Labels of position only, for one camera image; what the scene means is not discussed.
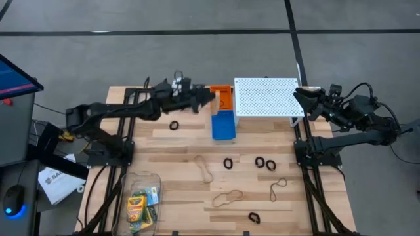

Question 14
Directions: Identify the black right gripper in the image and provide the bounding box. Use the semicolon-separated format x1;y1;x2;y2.
293;87;349;128

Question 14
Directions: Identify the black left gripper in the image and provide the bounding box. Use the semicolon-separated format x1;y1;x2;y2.
159;77;217;114

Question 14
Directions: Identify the orange plastic basket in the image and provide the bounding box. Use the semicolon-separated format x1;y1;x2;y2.
209;84;234;116

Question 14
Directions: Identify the blue plastic basket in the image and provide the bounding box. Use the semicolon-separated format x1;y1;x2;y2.
211;110;238;142

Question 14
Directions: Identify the clear plastic bin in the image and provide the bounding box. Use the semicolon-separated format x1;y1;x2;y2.
112;171;163;236

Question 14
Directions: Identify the dark grey desk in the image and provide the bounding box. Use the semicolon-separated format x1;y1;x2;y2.
0;159;42;236

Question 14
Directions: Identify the white perforated metal shelf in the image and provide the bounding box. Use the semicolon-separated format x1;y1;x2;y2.
233;77;306;128

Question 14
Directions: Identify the dark grey chair base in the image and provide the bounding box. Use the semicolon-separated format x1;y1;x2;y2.
399;118;420;136

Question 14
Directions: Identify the yellow connector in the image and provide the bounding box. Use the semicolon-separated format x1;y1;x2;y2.
58;130;75;143

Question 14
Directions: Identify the black stand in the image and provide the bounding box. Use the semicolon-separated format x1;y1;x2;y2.
26;121;90;181

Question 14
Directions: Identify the white printed booklet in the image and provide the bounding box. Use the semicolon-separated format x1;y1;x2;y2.
37;153;87;206

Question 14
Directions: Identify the grey cabinet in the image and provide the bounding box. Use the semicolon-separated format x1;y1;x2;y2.
0;91;37;168

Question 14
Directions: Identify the monitor with blue screen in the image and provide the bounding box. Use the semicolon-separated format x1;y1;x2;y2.
0;54;45;101

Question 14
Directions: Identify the black computer mouse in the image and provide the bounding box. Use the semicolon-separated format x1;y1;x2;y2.
2;184;26;218

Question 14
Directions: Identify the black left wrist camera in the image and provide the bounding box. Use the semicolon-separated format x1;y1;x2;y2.
171;77;193;96

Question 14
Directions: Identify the black aluminium rig frame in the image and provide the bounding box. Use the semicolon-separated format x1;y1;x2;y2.
70;85;362;236

